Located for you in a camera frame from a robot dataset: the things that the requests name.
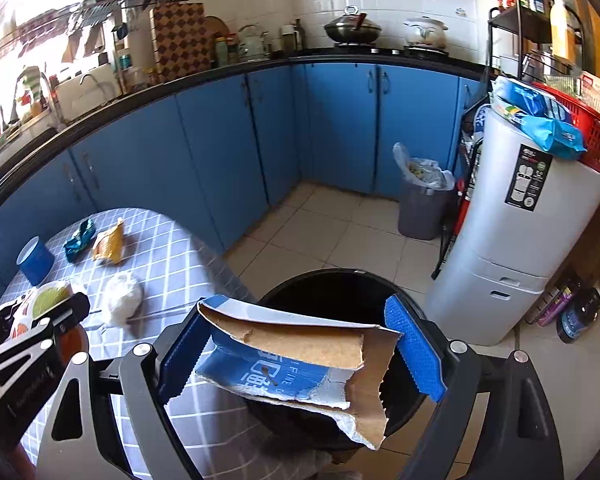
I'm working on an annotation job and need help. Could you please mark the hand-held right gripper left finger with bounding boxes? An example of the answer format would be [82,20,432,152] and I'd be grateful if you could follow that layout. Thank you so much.
[37,302,216,480]

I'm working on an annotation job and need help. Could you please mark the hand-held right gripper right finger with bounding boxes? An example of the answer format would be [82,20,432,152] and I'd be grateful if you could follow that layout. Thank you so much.
[384,294,566,480]

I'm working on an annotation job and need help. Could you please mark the green orange food packet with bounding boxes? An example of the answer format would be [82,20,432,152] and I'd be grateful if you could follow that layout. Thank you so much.
[7,280,88,361]

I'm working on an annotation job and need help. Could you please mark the blue cup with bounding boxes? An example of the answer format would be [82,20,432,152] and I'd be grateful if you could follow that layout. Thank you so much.
[16,236,56,284]

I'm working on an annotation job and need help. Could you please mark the teal wrapper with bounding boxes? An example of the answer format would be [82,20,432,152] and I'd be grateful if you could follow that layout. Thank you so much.
[63,220,97,262]

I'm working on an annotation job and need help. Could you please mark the orange yellow wrapper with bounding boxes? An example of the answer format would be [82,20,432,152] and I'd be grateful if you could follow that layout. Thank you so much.
[91,218,126,265]

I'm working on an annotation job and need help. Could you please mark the black round trash bin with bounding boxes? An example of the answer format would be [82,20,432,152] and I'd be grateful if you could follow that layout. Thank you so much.
[240,269,431,466]

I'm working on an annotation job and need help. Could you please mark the torn blue cardboard box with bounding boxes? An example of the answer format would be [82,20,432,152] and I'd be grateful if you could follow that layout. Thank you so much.
[194,295,405,451]

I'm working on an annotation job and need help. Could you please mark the grey trash bin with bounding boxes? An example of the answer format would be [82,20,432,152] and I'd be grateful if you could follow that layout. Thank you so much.
[397,160,456,241]

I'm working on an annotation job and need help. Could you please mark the blue checkered tablecloth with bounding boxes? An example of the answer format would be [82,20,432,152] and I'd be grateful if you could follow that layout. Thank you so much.
[0,206,261,480]

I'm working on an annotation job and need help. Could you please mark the purple bottle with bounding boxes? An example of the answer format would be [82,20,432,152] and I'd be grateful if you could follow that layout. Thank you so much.
[535,280,581,326]

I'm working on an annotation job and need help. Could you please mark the red black folded cart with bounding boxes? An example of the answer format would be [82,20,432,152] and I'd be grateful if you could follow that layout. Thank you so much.
[432,110,486,281]

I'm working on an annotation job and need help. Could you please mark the clear plastic bin liner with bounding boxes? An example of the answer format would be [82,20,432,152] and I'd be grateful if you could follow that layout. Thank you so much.
[392,142,456,191]

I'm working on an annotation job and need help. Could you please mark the chrome faucet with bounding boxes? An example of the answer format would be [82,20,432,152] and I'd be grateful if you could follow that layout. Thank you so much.
[12,67,68,133]

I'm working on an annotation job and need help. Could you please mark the white dish tub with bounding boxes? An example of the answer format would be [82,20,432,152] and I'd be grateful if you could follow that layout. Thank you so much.
[55,62,123,116]

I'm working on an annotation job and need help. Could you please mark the blue kitchen cabinets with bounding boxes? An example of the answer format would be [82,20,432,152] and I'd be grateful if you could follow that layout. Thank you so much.
[0,57,486,291]

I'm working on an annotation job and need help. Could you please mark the black kitchen countertop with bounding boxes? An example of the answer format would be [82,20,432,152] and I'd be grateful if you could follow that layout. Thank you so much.
[0,47,496,226]

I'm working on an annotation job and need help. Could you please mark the teal jar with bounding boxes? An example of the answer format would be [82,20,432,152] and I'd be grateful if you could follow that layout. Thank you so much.
[117,52,133,93]

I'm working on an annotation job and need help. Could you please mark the light blue wipes packet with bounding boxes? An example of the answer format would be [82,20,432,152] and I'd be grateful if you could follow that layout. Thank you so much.
[520,114,588,161]

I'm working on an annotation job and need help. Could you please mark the blue white printed packet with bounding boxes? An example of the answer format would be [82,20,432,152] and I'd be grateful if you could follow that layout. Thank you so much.
[490,76,561,126]

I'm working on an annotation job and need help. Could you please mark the checkered wooden cutting board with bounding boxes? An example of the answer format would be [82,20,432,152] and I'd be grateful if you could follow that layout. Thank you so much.
[149,1,216,83]

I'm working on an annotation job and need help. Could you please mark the black gas stove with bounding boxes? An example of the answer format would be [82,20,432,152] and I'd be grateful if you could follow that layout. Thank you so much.
[335,42,451,58]

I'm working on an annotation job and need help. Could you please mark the clear plastic container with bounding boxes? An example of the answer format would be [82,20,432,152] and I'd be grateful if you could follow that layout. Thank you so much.
[542,74,583,98]

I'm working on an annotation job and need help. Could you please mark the steel pot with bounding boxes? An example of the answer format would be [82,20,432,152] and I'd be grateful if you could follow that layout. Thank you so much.
[522,50,581,86]

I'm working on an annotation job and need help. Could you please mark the white ceramic pot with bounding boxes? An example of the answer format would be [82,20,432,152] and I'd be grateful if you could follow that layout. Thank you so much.
[403,16,450,51]

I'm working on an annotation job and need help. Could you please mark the pale green kettle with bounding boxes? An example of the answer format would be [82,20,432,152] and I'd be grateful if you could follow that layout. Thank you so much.
[237,24,270,58]

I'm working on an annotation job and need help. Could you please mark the round wooden board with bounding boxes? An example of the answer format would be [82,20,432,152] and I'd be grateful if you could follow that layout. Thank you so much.
[202,15,231,41]

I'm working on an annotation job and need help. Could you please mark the steel wok with lid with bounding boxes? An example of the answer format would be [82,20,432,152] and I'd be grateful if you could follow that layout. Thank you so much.
[324,6,383,45]

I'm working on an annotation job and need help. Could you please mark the black metal rack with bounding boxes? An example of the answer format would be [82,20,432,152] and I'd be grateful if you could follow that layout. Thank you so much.
[487,0,588,86]

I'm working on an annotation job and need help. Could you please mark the yellow spray bottle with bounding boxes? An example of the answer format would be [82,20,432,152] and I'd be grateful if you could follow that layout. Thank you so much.
[547,0,578,63]

